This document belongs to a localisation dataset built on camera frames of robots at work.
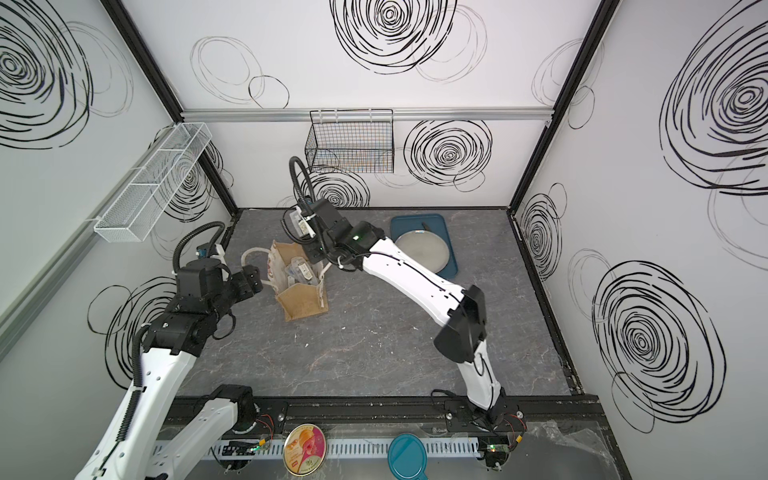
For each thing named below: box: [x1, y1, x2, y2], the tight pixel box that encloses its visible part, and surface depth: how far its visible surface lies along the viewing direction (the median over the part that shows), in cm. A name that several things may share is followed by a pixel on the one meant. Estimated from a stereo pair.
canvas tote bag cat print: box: [241, 240, 332, 322], surface depth 93 cm
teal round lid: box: [387, 432, 429, 480], surface depth 64 cm
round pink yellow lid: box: [283, 423, 327, 477], surface depth 68 cm
